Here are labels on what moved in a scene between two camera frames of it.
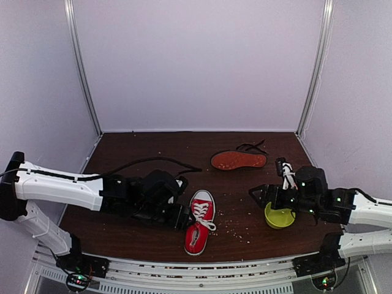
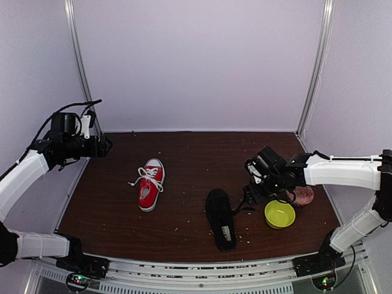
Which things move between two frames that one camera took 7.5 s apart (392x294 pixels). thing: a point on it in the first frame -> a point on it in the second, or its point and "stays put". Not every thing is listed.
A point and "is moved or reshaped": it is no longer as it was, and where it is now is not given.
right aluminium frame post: (326, 30) stays put
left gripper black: (179, 219) -> (102, 151)
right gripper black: (267, 190) -> (253, 196)
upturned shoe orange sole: (245, 155) -> (220, 211)
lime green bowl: (279, 218) stays put
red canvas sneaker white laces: (201, 220) is moved or reshaped
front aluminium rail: (272, 275) stays put
